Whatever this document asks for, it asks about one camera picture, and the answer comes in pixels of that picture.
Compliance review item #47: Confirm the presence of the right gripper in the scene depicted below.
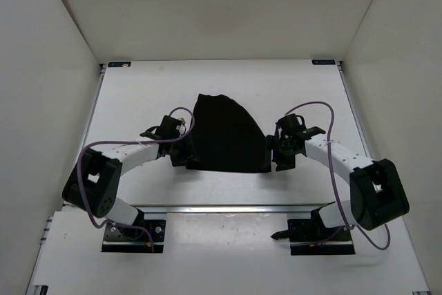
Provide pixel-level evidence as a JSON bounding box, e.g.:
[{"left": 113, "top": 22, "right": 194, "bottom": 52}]
[{"left": 262, "top": 135, "right": 299, "bottom": 171}]

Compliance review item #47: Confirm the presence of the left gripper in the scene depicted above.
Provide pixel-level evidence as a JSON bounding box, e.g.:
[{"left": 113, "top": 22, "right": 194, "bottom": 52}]
[{"left": 169, "top": 131, "right": 201, "bottom": 166}]

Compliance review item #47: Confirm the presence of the black skirt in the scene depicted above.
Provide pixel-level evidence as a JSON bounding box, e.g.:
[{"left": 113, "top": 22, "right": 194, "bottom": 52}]
[{"left": 186, "top": 94, "right": 271, "bottom": 173}]

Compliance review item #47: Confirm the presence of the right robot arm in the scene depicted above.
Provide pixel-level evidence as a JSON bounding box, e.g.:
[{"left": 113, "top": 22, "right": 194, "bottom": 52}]
[{"left": 268, "top": 114, "right": 410, "bottom": 240}]

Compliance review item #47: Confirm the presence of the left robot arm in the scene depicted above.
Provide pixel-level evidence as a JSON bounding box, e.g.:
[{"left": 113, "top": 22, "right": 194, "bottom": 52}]
[{"left": 62, "top": 114, "right": 195, "bottom": 238}]

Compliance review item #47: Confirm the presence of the right table corner label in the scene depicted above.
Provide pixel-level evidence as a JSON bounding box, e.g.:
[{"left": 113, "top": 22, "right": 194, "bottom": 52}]
[{"left": 311, "top": 59, "right": 336, "bottom": 66}]

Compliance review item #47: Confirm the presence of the table corner label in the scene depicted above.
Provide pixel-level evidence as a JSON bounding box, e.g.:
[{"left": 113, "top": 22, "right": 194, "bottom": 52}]
[
  {"left": 311, "top": 59, "right": 336, "bottom": 66},
  {"left": 107, "top": 61, "right": 131, "bottom": 68}
]

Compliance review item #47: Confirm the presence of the left table corner label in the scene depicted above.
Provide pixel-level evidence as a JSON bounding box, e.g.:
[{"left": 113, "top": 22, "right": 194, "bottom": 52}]
[{"left": 107, "top": 61, "right": 131, "bottom": 68}]

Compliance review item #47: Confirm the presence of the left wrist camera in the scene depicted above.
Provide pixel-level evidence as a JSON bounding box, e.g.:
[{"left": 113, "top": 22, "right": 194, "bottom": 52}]
[{"left": 177, "top": 118, "right": 187, "bottom": 135}]

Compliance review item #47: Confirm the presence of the aluminium table front rail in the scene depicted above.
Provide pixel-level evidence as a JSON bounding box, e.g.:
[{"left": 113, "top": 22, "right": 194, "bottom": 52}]
[{"left": 135, "top": 204, "right": 322, "bottom": 214}]

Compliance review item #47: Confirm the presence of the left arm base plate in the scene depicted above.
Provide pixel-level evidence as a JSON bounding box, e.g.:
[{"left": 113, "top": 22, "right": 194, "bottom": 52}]
[{"left": 102, "top": 213, "right": 166, "bottom": 254}]

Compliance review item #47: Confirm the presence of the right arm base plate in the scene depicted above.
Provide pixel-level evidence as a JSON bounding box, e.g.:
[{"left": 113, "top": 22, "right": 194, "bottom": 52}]
[{"left": 271, "top": 209, "right": 356, "bottom": 256}]

